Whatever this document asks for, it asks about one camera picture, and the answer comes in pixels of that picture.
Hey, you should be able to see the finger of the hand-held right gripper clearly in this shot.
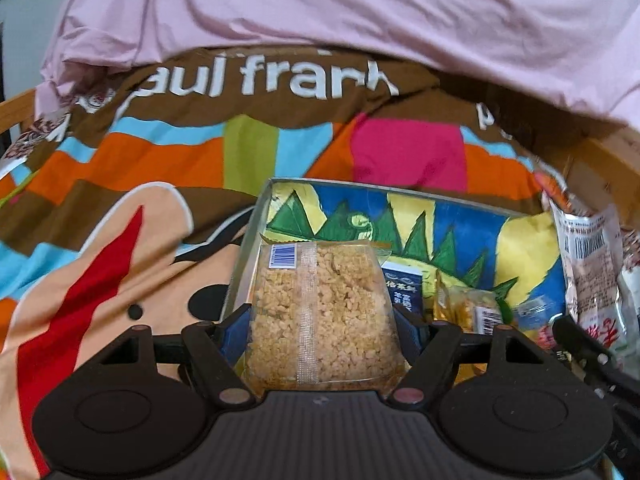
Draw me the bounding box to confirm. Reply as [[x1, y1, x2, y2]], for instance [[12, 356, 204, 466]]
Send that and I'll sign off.
[[551, 315, 618, 386]]

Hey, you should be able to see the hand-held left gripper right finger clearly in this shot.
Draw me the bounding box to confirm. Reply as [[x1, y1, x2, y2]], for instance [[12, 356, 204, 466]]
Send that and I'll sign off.
[[390, 306, 558, 407]]

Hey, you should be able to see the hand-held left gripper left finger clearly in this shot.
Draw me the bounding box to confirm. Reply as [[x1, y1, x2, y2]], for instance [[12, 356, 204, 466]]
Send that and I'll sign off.
[[90, 304, 256, 407]]

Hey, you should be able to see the orange snack packet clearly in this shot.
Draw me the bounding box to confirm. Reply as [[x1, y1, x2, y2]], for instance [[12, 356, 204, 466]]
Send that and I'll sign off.
[[432, 269, 505, 361]]

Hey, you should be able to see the blue white small packet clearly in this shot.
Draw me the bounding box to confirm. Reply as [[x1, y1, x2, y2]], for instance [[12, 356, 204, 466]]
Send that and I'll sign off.
[[381, 264, 427, 317]]

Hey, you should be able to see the clear rice crisp packet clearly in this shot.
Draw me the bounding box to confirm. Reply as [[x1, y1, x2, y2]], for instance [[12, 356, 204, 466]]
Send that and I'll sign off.
[[242, 241, 407, 395]]

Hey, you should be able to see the silver snack packet red print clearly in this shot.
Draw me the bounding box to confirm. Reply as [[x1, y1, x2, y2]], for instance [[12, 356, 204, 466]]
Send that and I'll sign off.
[[547, 195, 632, 356]]

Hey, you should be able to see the dinosaur print tin box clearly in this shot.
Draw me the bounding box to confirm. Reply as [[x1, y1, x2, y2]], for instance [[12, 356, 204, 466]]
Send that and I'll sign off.
[[220, 177, 568, 366]]

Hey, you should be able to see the light blue small packet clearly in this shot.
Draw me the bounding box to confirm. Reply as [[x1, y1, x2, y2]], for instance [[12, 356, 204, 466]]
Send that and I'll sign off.
[[515, 297, 556, 333]]

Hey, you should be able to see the colourful printed blanket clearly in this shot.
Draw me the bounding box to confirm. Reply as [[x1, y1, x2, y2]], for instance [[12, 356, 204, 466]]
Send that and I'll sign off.
[[0, 47, 556, 480]]

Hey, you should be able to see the pink bedsheet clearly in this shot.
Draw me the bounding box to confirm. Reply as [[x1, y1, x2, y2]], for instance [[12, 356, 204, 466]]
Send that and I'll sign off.
[[35, 0, 640, 133]]

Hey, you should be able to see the wooden bed frame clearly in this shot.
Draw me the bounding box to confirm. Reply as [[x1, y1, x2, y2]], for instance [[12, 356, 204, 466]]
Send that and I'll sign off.
[[0, 87, 640, 211]]

